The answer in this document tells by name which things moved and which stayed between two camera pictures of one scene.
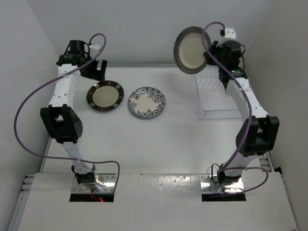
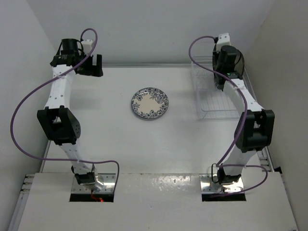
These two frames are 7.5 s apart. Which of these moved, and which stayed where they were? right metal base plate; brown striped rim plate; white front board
Moved: brown striped rim plate
Stayed: right metal base plate; white front board
